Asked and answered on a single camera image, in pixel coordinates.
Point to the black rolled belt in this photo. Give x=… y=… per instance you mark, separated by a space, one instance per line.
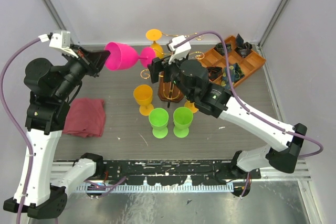
x=214 y=73

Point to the green wine glass right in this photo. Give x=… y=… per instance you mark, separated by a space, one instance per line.
x=182 y=118

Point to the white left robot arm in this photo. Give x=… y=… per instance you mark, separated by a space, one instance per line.
x=37 y=195

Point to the red folded cloth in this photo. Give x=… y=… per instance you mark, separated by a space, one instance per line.
x=86 y=118

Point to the black mounting rail base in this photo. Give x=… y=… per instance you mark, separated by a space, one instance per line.
x=168 y=172

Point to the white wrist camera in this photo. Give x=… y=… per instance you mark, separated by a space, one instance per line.
x=179 y=53
x=59 y=40

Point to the dark blue folded cloth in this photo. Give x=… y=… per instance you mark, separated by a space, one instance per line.
x=242 y=48

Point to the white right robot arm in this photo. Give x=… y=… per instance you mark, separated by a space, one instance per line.
x=283 y=141

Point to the green wine glass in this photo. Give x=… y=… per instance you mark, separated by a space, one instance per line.
x=182 y=118
x=159 y=119

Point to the green wine glass left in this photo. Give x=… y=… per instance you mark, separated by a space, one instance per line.
x=159 y=119

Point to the pink plastic wine glass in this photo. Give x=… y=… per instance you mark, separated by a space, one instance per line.
x=124 y=57

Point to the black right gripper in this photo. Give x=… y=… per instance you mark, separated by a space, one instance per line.
x=158 y=70

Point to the gold wire wine glass rack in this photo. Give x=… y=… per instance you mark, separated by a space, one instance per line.
x=167 y=91

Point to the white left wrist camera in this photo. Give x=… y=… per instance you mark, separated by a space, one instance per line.
x=59 y=40

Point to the orange wooden divided tray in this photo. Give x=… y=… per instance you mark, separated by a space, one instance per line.
x=248 y=65

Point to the grey slotted cable duct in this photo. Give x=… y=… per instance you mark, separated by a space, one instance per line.
x=186 y=188

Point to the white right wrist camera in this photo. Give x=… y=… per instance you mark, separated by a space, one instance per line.
x=179 y=53

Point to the blue yellow patterned cloth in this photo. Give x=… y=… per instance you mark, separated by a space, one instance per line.
x=233 y=74

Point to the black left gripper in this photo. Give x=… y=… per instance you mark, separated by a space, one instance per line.
x=90 y=62

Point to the orange wine glass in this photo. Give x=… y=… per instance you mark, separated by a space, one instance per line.
x=191 y=106
x=154 y=35
x=143 y=95

